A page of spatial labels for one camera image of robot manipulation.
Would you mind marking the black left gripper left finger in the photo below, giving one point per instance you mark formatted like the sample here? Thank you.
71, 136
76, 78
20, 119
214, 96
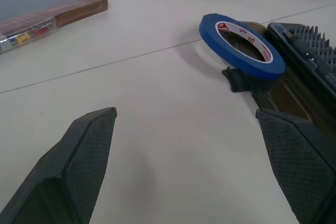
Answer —
78, 161

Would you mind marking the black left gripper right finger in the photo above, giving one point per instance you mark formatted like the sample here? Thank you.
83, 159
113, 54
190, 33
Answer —
296, 161

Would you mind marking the blue tape roll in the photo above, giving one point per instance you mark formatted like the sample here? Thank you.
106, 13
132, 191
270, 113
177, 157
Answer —
231, 53

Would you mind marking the clear box of coloured items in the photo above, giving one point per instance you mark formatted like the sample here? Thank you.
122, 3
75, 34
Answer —
26, 36

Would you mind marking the wooden framed board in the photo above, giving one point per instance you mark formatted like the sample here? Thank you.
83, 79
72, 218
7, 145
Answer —
39, 1

